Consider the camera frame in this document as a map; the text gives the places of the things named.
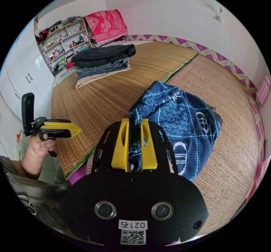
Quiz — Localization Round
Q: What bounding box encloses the white shelf with items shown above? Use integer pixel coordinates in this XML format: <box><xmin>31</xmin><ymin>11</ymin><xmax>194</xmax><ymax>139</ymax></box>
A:
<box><xmin>34</xmin><ymin>16</ymin><xmax>93</xmax><ymax>76</ymax></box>

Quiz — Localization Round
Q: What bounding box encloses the pile of clothes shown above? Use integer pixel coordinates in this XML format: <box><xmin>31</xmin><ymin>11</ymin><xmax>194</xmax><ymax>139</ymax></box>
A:
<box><xmin>71</xmin><ymin>44</ymin><xmax>136</xmax><ymax>90</ymax></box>

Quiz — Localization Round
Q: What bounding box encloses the blue patterned long sleeve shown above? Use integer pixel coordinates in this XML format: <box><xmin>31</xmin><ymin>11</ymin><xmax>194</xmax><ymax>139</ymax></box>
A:
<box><xmin>128</xmin><ymin>80</ymin><xmax>222</xmax><ymax>182</ymax></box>

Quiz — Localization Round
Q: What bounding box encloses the white cupboard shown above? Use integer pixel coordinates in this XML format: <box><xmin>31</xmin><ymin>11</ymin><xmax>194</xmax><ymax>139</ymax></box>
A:
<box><xmin>0</xmin><ymin>19</ymin><xmax>54</xmax><ymax>151</ymax></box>

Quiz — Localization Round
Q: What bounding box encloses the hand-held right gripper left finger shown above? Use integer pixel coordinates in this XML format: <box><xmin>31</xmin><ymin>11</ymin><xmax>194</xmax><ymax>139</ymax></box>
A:
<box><xmin>111</xmin><ymin>118</ymin><xmax>130</xmax><ymax>173</ymax></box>

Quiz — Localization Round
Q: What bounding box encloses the person's body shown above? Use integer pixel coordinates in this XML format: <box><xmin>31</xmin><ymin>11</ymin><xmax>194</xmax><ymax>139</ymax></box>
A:
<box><xmin>0</xmin><ymin>155</ymin><xmax>71</xmax><ymax>222</ymax></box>

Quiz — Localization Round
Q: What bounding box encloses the red patterned folded blanket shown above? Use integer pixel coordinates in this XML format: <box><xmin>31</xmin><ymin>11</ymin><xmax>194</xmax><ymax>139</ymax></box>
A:
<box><xmin>83</xmin><ymin>9</ymin><xmax>128</xmax><ymax>46</ymax></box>

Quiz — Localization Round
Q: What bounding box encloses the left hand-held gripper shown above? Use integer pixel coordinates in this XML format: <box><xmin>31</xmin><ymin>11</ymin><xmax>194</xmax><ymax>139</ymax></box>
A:
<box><xmin>23</xmin><ymin>117</ymin><xmax>82</xmax><ymax>158</ymax></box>

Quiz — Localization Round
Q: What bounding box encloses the person's left forearm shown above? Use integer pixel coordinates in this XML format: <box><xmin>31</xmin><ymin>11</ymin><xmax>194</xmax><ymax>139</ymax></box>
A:
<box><xmin>21</xmin><ymin>154</ymin><xmax>42</xmax><ymax>180</ymax></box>

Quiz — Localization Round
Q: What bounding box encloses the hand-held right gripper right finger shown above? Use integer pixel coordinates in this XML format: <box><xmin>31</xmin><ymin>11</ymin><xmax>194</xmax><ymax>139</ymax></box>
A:
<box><xmin>140</xmin><ymin>118</ymin><xmax>158</xmax><ymax>171</ymax></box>

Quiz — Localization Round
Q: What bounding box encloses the person's left hand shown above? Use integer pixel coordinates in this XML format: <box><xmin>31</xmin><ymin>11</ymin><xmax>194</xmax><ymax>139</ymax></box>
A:
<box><xmin>27</xmin><ymin>134</ymin><xmax>57</xmax><ymax>162</ymax></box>

